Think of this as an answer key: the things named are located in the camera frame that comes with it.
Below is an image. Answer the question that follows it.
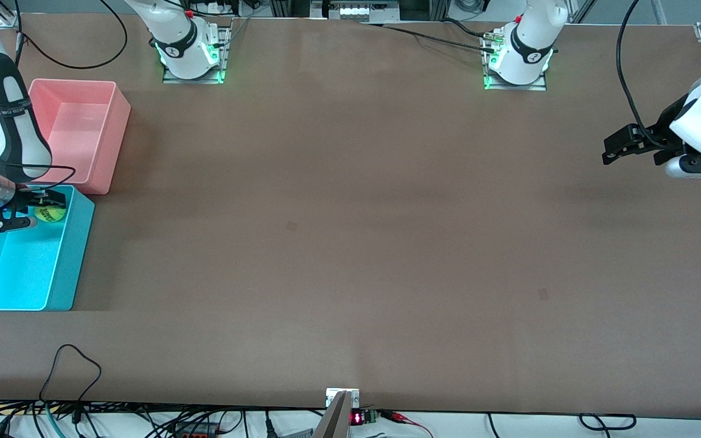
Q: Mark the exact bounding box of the blue plastic bin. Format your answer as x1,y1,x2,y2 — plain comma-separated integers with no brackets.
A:
0,184,96,312

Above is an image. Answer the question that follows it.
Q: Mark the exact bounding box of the pink plastic bin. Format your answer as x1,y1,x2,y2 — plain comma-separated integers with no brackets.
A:
25,79,132,195

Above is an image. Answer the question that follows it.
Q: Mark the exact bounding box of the grey lit device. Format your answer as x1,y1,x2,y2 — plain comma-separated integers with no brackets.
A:
311,0,401,21

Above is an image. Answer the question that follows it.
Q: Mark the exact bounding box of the white mounting plate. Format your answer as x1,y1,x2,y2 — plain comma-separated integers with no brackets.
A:
325,388,360,408

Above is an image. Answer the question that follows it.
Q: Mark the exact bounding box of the red clip lead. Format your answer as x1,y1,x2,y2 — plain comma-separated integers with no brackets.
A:
380,410,435,438

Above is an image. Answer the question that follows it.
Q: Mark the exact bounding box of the grey metal bar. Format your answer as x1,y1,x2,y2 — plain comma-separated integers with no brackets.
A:
313,391,353,438

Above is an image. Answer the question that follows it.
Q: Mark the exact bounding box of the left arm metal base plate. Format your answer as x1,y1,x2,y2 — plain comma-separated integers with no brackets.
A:
483,30,552,92

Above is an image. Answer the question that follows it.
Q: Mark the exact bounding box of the thin black cable loop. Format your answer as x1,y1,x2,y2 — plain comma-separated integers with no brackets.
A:
39,344,102,405

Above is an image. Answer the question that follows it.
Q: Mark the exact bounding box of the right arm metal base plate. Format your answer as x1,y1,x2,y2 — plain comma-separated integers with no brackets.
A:
162,24,232,85

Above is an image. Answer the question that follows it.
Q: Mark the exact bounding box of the black cable across table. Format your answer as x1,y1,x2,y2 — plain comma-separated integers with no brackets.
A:
350,17,497,52

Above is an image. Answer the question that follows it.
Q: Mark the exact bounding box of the coiled black cable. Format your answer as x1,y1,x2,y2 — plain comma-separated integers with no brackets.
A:
578,413,637,431

